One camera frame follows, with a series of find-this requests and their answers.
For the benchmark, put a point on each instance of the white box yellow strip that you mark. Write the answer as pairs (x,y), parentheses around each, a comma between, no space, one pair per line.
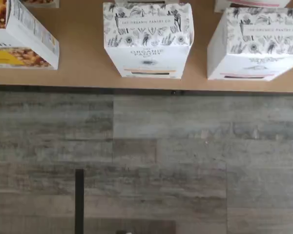
(149,36)

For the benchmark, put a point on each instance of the white floral organic pantry box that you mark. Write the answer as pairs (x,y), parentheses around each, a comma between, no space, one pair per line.
(251,3)
(140,1)

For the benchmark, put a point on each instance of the white yellow purely elizabeth box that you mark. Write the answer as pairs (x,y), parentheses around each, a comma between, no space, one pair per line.
(24,36)

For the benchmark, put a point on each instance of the white box pink strip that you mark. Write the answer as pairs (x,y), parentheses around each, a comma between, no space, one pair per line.
(258,44)

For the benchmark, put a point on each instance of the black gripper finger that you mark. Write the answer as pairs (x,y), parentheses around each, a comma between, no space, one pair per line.
(79,202)

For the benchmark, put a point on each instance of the black metal shelf rack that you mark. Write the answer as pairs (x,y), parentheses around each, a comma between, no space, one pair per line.
(63,89)

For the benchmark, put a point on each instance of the wooden shelf board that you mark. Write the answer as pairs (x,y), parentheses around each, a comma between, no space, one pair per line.
(88,75)

